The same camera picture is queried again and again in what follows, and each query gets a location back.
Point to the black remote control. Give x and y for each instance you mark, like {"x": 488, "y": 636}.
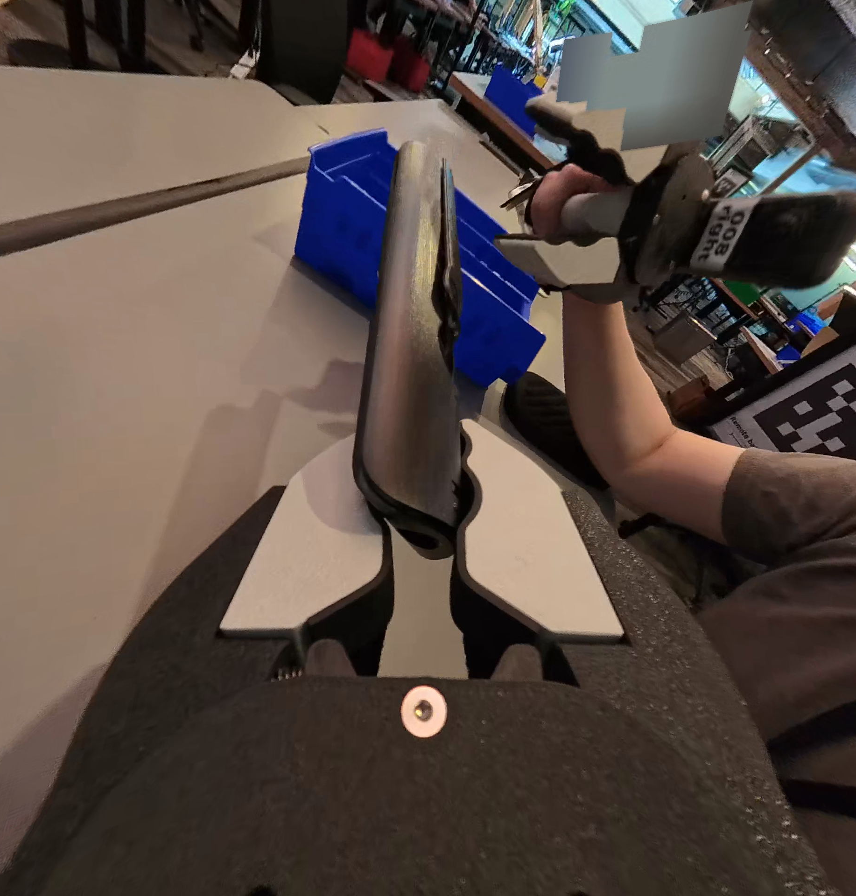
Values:
{"x": 407, "y": 350}

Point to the person's right forearm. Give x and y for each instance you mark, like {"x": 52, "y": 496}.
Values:
{"x": 610, "y": 392}

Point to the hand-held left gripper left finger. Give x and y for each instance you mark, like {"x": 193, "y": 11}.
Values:
{"x": 309, "y": 560}

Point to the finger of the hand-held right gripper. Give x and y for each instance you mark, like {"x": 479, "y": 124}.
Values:
{"x": 575, "y": 262}
{"x": 589, "y": 150}

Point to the red plastic bin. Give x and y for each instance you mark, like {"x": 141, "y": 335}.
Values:
{"x": 368, "y": 56}
{"x": 410, "y": 66}

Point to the blue plastic bin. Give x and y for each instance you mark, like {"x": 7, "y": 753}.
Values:
{"x": 512, "y": 91}
{"x": 344, "y": 238}

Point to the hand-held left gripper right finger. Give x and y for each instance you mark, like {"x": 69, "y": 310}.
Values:
{"x": 533, "y": 560}

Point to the black quilted cushion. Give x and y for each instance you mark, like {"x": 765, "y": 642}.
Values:
{"x": 540, "y": 420}

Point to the person's right hand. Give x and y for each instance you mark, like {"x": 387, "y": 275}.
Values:
{"x": 550, "y": 203}

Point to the black framed marker sign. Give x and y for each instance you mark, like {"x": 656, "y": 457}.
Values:
{"x": 820, "y": 413}

